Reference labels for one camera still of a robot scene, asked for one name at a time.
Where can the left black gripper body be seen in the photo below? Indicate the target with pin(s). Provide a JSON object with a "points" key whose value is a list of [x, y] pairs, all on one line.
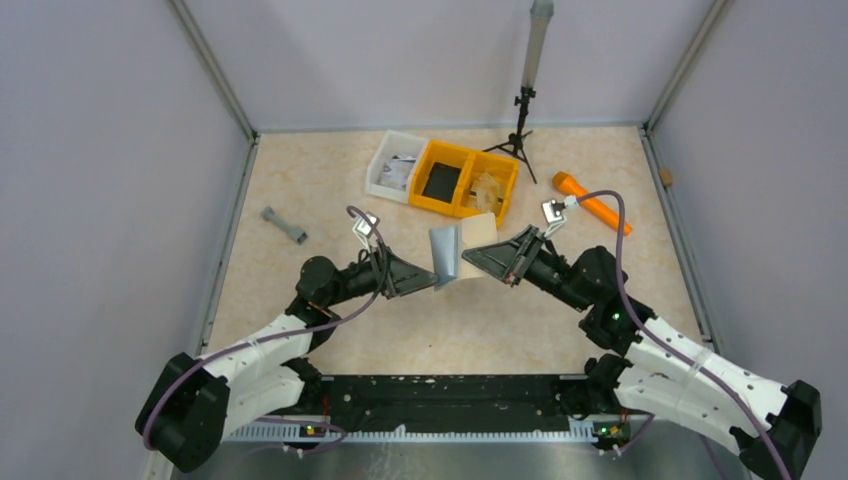
{"points": [[363, 277]]}

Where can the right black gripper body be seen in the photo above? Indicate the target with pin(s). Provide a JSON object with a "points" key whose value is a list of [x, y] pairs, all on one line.
{"points": [[549, 272]]}

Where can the beige card holder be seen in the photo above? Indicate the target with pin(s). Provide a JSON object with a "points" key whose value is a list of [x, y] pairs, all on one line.
{"points": [[449, 243]]}

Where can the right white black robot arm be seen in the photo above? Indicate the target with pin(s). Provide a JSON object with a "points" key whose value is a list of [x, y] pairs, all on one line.
{"points": [[650, 366]]}

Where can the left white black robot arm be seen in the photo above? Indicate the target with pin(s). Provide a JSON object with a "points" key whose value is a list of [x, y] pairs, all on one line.
{"points": [[198, 401]]}

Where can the beige parts in bin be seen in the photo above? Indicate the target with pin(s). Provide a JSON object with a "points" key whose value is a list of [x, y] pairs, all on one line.
{"points": [[486, 194]]}

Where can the grey dumbbell-shaped part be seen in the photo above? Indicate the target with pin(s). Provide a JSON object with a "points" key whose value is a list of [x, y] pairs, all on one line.
{"points": [[294, 233]]}

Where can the orange flashlight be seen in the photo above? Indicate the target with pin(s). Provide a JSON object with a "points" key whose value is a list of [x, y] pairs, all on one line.
{"points": [[569, 186]]}

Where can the yellow bin with beige parts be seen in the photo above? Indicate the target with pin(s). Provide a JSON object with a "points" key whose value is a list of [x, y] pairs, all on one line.
{"points": [[504, 169]]}

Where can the white plastic bin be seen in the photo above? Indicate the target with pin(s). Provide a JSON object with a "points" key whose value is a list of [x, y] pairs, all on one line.
{"points": [[393, 143]]}

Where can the papers in white bin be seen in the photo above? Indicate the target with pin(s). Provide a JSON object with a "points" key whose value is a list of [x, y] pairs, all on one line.
{"points": [[396, 172]]}

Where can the black pad in bin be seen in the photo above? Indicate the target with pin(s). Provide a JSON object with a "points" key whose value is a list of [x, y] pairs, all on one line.
{"points": [[442, 182]]}

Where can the yellow bin with black pad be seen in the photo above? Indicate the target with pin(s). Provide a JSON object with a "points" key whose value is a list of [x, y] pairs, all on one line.
{"points": [[436, 151]]}

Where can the black tripod with grey pole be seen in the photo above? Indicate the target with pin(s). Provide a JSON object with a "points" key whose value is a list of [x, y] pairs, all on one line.
{"points": [[541, 13]]}

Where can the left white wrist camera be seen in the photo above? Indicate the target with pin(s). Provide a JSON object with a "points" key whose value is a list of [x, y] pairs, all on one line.
{"points": [[363, 227]]}

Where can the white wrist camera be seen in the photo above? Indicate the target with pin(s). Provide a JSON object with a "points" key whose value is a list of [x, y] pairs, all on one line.
{"points": [[363, 227], [554, 212]]}

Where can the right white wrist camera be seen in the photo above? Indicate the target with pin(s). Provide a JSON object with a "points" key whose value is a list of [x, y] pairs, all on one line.
{"points": [[554, 212]]}

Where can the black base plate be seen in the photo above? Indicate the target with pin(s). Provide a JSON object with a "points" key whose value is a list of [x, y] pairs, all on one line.
{"points": [[453, 403]]}

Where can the grey slotted cable duct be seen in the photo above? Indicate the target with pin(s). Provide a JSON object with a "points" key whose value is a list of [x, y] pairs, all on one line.
{"points": [[579, 432]]}

